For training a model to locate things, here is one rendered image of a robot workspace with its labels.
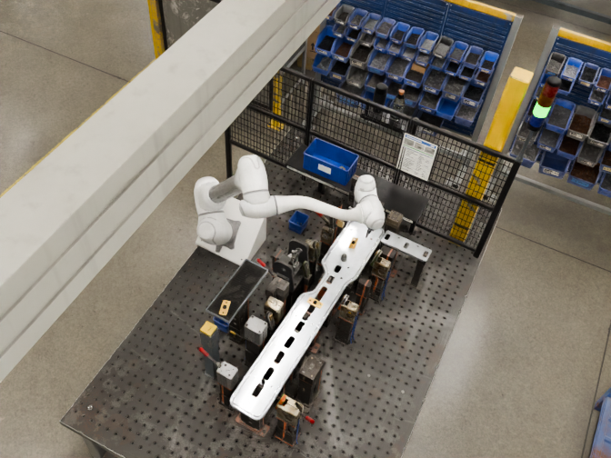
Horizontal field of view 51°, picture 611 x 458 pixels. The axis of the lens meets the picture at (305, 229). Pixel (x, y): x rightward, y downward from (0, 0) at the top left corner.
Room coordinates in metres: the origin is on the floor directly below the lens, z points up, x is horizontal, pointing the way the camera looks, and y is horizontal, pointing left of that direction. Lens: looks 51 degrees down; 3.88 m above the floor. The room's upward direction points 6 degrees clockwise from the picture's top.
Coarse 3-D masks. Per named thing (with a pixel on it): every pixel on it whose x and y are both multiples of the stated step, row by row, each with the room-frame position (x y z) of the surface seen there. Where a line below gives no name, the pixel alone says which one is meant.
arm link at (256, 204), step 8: (256, 192) 2.14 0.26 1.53; (264, 192) 2.15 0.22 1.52; (248, 200) 2.11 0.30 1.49; (256, 200) 2.11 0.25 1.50; (264, 200) 2.12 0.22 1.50; (272, 200) 2.13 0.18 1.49; (240, 208) 2.08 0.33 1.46; (248, 208) 2.08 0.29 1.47; (256, 208) 2.08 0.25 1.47; (264, 208) 2.09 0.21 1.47; (272, 208) 2.10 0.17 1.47; (248, 216) 2.06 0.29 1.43; (256, 216) 2.07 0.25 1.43; (264, 216) 2.07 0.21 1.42
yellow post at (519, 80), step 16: (512, 80) 2.63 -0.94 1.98; (528, 80) 2.62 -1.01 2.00; (512, 96) 2.62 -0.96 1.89; (496, 112) 2.64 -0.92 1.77; (512, 112) 2.61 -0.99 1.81; (496, 128) 2.63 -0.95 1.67; (496, 144) 2.61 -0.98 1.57; (496, 160) 2.60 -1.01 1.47; (480, 176) 2.62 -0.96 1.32; (480, 192) 2.60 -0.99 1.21; (464, 208) 2.63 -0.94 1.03; (464, 224) 2.61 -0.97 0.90; (464, 240) 2.61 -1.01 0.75
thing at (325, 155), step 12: (312, 144) 2.94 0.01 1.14; (324, 144) 2.95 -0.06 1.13; (312, 156) 2.81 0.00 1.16; (324, 156) 2.95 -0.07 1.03; (336, 156) 2.92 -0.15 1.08; (348, 156) 2.88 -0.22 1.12; (312, 168) 2.81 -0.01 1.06; (324, 168) 2.78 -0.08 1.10; (336, 168) 2.74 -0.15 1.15; (348, 168) 2.87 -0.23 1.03; (336, 180) 2.74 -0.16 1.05; (348, 180) 2.76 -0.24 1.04
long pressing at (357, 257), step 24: (336, 240) 2.31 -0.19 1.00; (360, 240) 2.33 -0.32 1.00; (336, 264) 2.13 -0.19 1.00; (360, 264) 2.15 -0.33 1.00; (336, 288) 1.98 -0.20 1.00; (288, 312) 1.79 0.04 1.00; (288, 336) 1.65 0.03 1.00; (312, 336) 1.67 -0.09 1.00; (264, 360) 1.50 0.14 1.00; (288, 360) 1.52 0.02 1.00; (240, 384) 1.36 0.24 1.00; (264, 384) 1.37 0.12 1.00; (240, 408) 1.24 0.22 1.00; (264, 408) 1.25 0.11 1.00
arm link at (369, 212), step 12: (276, 204) 2.12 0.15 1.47; (288, 204) 2.14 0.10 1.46; (300, 204) 2.15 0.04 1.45; (312, 204) 2.15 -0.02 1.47; (324, 204) 2.15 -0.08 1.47; (360, 204) 2.15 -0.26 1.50; (372, 204) 2.15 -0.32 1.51; (336, 216) 2.10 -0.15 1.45; (348, 216) 2.09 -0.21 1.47; (360, 216) 2.09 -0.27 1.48; (372, 216) 2.08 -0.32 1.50; (384, 216) 2.10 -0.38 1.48; (372, 228) 2.05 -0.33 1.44
